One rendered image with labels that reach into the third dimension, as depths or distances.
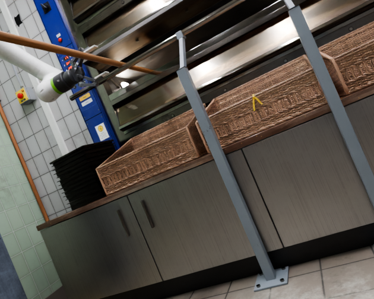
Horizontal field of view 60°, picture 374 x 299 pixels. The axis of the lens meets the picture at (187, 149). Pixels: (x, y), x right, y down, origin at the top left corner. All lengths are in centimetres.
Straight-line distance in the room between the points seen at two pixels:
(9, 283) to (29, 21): 177
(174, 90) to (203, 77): 20
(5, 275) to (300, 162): 130
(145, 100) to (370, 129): 131
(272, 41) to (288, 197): 91
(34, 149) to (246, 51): 168
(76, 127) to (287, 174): 154
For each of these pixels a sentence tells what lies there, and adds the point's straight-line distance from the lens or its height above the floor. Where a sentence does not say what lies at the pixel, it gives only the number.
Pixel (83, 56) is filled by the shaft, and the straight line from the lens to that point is 151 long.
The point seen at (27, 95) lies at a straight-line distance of 257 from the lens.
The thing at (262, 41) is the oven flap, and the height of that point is 102.
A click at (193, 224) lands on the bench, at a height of 31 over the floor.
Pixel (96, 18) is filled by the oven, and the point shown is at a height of 166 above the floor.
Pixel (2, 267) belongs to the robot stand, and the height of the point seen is 48.
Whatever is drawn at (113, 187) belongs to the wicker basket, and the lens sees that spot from 169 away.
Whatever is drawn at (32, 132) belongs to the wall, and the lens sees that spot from 265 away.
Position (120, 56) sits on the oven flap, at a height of 137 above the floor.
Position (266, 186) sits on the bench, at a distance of 138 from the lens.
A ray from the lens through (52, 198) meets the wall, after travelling 263.
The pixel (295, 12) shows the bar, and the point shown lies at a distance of 132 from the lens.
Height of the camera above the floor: 61
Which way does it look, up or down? 1 degrees up
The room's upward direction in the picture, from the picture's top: 23 degrees counter-clockwise
